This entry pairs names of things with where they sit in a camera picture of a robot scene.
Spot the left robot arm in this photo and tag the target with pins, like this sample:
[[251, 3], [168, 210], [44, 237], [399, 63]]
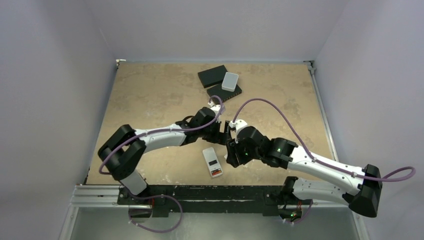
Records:
[[121, 153]]

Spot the white remote control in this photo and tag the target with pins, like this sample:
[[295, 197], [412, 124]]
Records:
[[212, 160]]

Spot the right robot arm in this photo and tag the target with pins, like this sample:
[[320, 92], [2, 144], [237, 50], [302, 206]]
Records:
[[359, 188]]

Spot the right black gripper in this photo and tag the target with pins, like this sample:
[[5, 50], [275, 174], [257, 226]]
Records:
[[234, 153]]

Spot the white plastic box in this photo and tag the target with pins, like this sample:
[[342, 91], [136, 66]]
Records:
[[230, 82]]

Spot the black box rear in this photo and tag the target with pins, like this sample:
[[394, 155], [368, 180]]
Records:
[[212, 76]]

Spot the black box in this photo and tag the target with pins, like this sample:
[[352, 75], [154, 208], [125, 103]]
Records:
[[224, 95], [212, 76]]

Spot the red orange battery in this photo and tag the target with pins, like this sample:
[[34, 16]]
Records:
[[216, 172]]

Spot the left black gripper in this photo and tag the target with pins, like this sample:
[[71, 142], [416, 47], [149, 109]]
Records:
[[220, 137]]

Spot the black box front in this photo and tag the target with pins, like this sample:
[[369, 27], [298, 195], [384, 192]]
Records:
[[224, 95]]

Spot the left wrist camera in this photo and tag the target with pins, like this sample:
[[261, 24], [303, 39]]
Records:
[[218, 109]]

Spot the black base bar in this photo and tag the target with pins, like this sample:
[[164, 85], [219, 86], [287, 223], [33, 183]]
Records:
[[267, 200]]

